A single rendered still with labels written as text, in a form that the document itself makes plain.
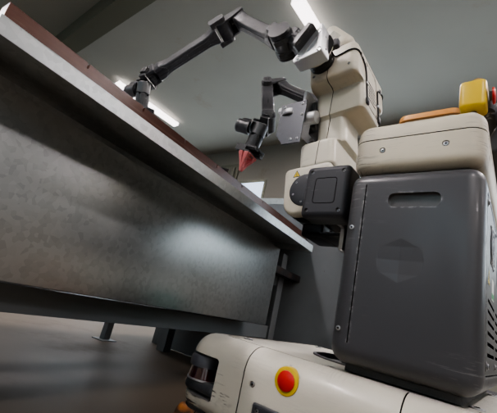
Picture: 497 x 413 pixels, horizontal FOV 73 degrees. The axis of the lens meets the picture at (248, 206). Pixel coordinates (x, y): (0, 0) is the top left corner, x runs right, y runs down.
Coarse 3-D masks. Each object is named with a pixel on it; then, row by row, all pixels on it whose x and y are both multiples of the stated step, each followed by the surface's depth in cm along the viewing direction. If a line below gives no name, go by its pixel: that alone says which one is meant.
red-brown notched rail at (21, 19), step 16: (16, 16) 68; (32, 32) 71; (48, 32) 74; (64, 48) 77; (80, 64) 80; (96, 80) 83; (128, 96) 91; (144, 112) 96; (160, 128) 101; (208, 160) 120; (224, 176) 128; (272, 208) 160; (288, 224) 175
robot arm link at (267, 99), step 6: (264, 78) 163; (270, 78) 163; (264, 84) 160; (270, 84) 160; (264, 90) 158; (270, 90) 158; (264, 96) 153; (270, 96) 153; (264, 102) 148; (270, 102) 147; (264, 108) 143; (270, 108) 142; (270, 120) 133; (270, 126) 135; (270, 132) 137
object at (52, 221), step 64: (0, 128) 63; (64, 128) 73; (0, 192) 63; (64, 192) 73; (128, 192) 87; (0, 256) 64; (64, 256) 74; (128, 256) 88; (192, 256) 108; (256, 256) 141; (256, 320) 143
